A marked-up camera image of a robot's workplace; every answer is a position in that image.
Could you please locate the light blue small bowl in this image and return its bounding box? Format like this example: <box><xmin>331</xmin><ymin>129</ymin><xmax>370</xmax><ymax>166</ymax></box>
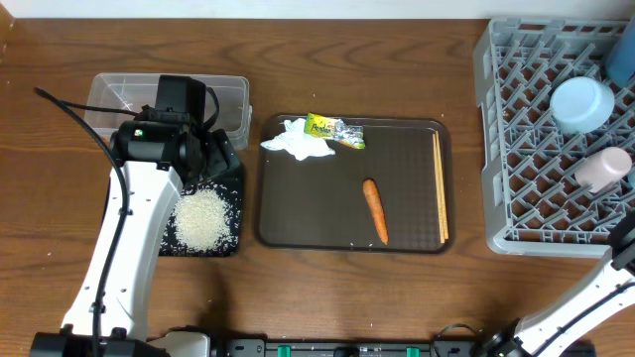
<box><xmin>550</xmin><ymin>76</ymin><xmax>615</xmax><ymax>134</ymax></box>

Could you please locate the wooden chopstick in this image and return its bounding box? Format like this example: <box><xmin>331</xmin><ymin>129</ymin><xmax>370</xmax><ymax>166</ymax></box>
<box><xmin>433</xmin><ymin>132</ymin><xmax>446</xmax><ymax>245</ymax></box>
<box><xmin>435</xmin><ymin>131</ymin><xmax>449</xmax><ymax>243</ymax></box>

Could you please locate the pile of white rice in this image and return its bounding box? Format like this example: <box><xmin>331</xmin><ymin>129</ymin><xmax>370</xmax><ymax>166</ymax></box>
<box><xmin>161</xmin><ymin>181</ymin><xmax>243</xmax><ymax>254</ymax></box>

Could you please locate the white plastic cup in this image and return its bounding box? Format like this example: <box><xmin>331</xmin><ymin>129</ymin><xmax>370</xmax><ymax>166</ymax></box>
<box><xmin>574</xmin><ymin>147</ymin><xmax>633</xmax><ymax>193</ymax></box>

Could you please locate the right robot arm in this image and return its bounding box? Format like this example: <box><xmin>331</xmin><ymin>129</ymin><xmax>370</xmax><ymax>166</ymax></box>
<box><xmin>476</xmin><ymin>213</ymin><xmax>634</xmax><ymax>356</ymax></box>

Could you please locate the dark brown serving tray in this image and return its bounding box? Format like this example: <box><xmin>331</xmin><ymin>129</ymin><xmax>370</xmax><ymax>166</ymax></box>
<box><xmin>255</xmin><ymin>118</ymin><xmax>455</xmax><ymax>255</ymax></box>

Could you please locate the yellow green snack wrapper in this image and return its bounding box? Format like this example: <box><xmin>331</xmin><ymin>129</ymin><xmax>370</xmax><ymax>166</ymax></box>
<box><xmin>304</xmin><ymin>113</ymin><xmax>365</xmax><ymax>150</ymax></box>

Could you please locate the light blue cup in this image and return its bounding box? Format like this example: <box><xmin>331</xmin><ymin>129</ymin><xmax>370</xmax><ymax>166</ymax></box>
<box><xmin>626</xmin><ymin>170</ymin><xmax>635</xmax><ymax>188</ymax></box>

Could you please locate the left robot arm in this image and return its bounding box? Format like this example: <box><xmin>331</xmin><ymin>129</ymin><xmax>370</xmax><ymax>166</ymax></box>
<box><xmin>30</xmin><ymin>74</ymin><xmax>241</xmax><ymax>357</ymax></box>

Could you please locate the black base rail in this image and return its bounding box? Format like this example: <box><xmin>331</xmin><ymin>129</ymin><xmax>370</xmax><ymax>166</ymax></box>
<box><xmin>216</xmin><ymin>339</ymin><xmax>474</xmax><ymax>357</ymax></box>

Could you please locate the dark blue plate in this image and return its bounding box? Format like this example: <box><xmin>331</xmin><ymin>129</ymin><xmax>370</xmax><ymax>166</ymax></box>
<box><xmin>604</xmin><ymin>17</ymin><xmax>635</xmax><ymax>87</ymax></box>

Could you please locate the clear plastic bin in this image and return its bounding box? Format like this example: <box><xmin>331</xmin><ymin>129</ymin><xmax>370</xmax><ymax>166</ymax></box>
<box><xmin>83</xmin><ymin>72</ymin><xmax>252</xmax><ymax>151</ymax></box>

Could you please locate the orange carrot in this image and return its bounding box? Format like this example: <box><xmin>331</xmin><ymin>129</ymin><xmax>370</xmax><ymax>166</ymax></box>
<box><xmin>362</xmin><ymin>178</ymin><xmax>389</xmax><ymax>245</ymax></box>

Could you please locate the black plastic tray bin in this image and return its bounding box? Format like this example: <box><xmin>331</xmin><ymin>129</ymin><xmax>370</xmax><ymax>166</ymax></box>
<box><xmin>158</xmin><ymin>165</ymin><xmax>245</xmax><ymax>258</ymax></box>

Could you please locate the white tissue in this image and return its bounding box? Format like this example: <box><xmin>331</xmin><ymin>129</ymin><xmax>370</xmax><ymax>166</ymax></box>
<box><xmin>260</xmin><ymin>118</ymin><xmax>335</xmax><ymax>161</ymax></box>

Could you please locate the grey dishwasher rack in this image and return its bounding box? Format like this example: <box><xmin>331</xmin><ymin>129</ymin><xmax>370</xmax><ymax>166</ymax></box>
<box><xmin>473</xmin><ymin>18</ymin><xmax>634</xmax><ymax>259</ymax></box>

